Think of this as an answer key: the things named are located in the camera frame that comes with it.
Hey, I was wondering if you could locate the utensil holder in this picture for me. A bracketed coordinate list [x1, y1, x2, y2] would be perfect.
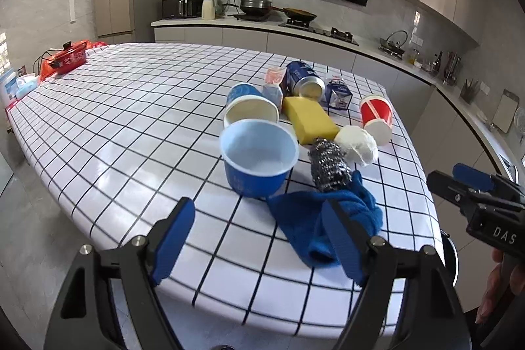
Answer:
[443, 51, 462, 85]

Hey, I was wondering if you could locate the black wok with lid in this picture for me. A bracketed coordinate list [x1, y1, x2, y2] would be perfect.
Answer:
[239, 0, 284, 16]

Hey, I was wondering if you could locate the red and white carton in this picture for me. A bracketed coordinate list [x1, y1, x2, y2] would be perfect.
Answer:
[262, 66, 287, 110]

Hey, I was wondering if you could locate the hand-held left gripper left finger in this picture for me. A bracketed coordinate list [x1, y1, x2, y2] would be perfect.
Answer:
[43, 197, 197, 350]

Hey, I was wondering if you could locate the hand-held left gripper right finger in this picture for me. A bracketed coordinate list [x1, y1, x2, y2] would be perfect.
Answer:
[321, 200, 474, 350]

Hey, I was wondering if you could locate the steel stovetop kettle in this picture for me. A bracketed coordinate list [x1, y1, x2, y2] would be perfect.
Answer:
[379, 30, 410, 57]

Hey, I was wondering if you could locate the yellow sponge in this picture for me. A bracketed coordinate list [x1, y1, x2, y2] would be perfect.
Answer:
[282, 96, 340, 146]

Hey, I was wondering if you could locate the black gas stove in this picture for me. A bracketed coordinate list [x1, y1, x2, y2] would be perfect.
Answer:
[279, 20, 359, 46]

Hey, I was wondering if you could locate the red plastic bag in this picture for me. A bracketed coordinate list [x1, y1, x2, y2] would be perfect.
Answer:
[38, 39, 108, 82]

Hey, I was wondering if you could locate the blue drink can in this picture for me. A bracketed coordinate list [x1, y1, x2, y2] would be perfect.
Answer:
[285, 61, 326, 102]

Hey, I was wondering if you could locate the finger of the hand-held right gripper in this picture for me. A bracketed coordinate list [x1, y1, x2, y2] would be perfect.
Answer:
[427, 171, 480, 212]
[453, 163, 499, 192]

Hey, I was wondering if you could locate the person's right hand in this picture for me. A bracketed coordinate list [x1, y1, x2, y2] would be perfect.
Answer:
[476, 262, 515, 324]

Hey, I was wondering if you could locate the light blue cloth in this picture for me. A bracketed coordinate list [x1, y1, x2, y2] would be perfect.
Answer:
[15, 73, 39, 100]

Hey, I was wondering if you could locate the knife block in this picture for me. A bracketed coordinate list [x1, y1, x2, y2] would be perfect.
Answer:
[460, 78, 478, 104]

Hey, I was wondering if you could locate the red paper cup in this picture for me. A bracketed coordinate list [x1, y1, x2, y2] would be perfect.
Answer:
[360, 93, 394, 146]

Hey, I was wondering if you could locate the blue paper cup upright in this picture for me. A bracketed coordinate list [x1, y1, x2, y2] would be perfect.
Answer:
[219, 119, 300, 199]

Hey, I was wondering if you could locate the black microwave oven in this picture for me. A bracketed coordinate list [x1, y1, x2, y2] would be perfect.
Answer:
[162, 0, 204, 20]

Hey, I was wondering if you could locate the red cooking pot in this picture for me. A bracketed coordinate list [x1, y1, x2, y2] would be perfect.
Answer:
[48, 40, 89, 76]

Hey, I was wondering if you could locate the black frying pan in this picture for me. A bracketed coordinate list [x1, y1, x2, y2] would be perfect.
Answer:
[271, 7, 318, 23]

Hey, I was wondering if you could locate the steel wool scrubber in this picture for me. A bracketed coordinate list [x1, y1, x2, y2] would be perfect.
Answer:
[308, 137, 353, 193]

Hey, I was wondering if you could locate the blue and white carton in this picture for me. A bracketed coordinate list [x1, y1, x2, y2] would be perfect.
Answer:
[320, 75, 353, 113]

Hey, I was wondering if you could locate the white crumpled paper ball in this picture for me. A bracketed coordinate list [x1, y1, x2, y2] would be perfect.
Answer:
[333, 125, 379, 166]

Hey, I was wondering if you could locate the pale cutting board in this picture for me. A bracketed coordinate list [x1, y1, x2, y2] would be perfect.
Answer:
[491, 90, 519, 133]

